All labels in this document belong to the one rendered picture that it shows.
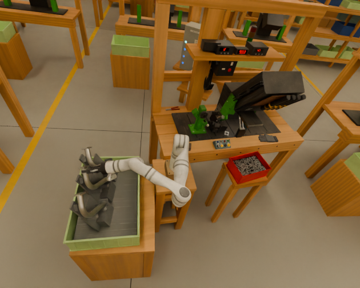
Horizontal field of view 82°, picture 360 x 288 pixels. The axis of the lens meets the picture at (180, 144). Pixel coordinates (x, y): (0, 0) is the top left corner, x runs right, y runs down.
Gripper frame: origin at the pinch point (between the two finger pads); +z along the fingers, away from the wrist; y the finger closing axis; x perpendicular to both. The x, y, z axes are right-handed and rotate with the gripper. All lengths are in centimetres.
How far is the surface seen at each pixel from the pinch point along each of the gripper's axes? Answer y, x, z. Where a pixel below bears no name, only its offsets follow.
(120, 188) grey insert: -32.2, 20.0, -3.8
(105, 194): -18.6, 19.6, 1.3
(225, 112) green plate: -85, -27, -93
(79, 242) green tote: 7.9, 38.8, 6.8
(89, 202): -2.1, 19.6, 3.0
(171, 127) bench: -88, -21, -39
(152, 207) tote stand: -34, 37, -25
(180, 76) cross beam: -91, -69, -56
